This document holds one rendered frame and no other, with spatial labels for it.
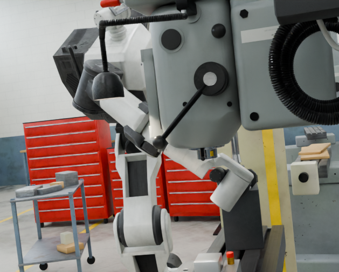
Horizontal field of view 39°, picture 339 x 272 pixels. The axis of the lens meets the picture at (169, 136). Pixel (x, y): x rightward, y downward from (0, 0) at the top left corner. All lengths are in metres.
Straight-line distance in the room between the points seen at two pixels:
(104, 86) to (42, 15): 10.84
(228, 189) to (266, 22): 0.48
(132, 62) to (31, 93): 10.42
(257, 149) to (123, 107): 1.61
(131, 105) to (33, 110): 10.61
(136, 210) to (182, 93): 0.77
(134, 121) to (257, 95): 0.44
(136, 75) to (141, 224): 0.52
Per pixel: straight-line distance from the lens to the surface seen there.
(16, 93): 12.13
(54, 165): 6.53
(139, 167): 1.78
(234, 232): 1.53
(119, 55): 1.53
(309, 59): 0.96
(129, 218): 1.70
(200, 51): 1.01
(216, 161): 1.25
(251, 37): 0.97
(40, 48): 11.82
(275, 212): 2.88
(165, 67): 1.03
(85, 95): 1.46
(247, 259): 1.45
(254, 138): 2.83
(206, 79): 0.97
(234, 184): 1.26
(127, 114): 1.31
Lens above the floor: 1.40
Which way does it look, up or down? 3 degrees down
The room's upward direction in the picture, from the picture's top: 6 degrees counter-clockwise
